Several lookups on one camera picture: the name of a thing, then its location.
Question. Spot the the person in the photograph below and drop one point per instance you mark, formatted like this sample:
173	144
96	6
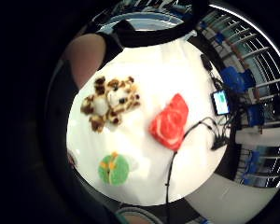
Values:
112	49

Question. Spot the black power adapter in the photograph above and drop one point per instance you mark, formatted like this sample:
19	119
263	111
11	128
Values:
206	62

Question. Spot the brown spotted plush animal toy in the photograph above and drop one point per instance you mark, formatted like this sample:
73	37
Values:
110	102

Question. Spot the red marbled steak plush toy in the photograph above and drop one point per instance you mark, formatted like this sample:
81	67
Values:
170	123

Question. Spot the blue chair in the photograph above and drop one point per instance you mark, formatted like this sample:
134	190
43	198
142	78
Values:
251	163
256	115
236	79

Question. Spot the smartphone with lit screen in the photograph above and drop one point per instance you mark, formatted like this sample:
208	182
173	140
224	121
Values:
221	102

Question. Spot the green round plush toy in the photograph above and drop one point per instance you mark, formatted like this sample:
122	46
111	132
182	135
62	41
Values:
113	169

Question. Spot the teal rimmed round object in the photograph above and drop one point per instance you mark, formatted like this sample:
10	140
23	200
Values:
134	215

